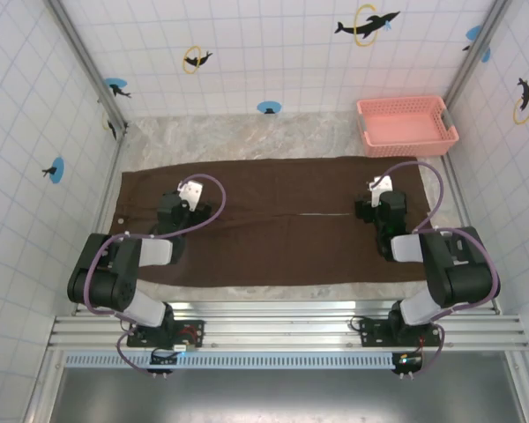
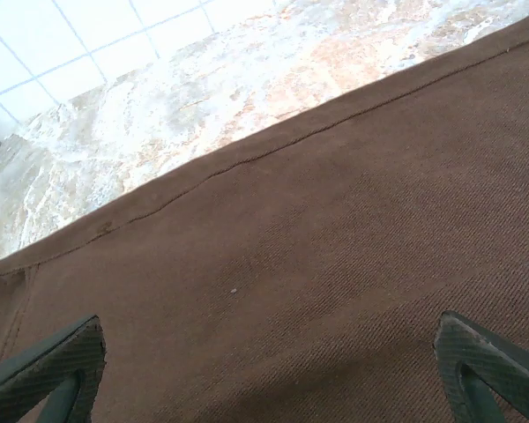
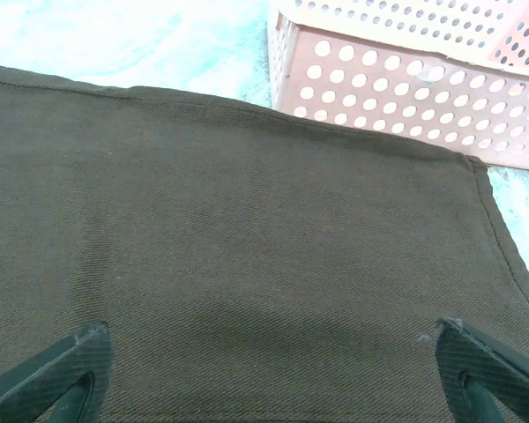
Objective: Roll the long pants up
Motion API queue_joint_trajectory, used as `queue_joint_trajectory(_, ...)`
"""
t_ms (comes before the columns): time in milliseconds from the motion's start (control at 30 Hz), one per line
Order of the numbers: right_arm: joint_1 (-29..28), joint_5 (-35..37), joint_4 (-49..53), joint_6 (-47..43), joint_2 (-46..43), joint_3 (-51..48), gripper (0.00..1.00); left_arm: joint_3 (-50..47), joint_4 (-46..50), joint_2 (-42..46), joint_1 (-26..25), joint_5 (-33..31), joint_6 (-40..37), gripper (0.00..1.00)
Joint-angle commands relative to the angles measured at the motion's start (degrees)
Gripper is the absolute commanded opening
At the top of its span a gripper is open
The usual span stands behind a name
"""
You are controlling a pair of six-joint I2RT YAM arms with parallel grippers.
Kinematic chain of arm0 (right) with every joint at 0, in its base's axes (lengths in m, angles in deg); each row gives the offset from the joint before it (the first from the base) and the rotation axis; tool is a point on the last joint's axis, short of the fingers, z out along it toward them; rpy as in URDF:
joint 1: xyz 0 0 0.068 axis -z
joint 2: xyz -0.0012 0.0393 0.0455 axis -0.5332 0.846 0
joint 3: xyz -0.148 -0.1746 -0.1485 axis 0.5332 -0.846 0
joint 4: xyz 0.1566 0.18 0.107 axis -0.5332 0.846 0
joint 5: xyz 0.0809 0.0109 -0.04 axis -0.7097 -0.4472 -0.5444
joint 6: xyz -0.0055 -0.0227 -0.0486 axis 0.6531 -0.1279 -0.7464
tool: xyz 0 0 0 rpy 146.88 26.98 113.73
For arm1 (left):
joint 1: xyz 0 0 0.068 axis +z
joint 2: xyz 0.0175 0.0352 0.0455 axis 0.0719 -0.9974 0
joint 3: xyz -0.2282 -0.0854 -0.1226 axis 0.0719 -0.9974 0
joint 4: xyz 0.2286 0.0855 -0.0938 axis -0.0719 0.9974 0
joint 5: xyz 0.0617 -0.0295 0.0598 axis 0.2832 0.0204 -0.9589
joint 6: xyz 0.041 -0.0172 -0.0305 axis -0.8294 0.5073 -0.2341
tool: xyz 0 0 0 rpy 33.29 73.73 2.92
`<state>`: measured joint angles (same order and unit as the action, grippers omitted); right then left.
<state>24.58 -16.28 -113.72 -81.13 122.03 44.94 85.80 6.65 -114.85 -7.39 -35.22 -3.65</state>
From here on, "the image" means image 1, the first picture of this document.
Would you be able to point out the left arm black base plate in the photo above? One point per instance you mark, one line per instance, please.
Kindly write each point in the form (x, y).
(136, 341)

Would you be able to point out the blue patch sticker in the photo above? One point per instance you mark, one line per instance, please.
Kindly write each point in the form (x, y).
(473, 33)

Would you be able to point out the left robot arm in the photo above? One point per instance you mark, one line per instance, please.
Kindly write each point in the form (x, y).
(114, 282)

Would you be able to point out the blue oval shark sticker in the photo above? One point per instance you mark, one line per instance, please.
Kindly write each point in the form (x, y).
(114, 83)

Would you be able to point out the aluminium frame post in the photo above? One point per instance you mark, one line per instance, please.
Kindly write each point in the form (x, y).
(479, 53)
(42, 388)
(518, 388)
(86, 61)

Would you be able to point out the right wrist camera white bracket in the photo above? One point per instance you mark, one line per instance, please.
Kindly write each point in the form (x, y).
(381, 183)

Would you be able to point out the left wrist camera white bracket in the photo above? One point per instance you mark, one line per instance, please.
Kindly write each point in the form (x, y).
(191, 191)

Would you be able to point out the aluminium side rail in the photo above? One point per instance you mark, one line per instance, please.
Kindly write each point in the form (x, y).
(110, 185)
(459, 198)

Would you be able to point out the brown long pants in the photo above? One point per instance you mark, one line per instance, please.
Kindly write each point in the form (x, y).
(269, 247)

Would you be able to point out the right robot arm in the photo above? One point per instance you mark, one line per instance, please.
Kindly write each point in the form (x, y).
(458, 277)

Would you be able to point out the blue circle seal sticker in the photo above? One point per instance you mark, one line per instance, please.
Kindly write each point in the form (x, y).
(57, 169)

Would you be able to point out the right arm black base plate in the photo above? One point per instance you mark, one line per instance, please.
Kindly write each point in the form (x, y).
(368, 337)

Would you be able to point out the small blue oval sticker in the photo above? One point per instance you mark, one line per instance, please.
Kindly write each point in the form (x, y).
(269, 107)

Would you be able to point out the aluminium rail beam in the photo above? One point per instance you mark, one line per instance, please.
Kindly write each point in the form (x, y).
(273, 328)

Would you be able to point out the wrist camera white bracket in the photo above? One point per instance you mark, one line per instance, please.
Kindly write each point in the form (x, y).
(191, 191)
(381, 183)

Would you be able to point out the pink plastic basket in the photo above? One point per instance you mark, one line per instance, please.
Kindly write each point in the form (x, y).
(401, 128)

